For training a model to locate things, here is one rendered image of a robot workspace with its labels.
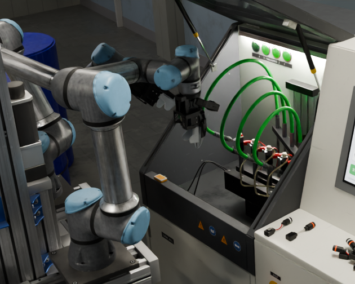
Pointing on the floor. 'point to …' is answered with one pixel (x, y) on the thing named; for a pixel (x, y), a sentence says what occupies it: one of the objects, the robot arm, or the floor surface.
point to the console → (325, 163)
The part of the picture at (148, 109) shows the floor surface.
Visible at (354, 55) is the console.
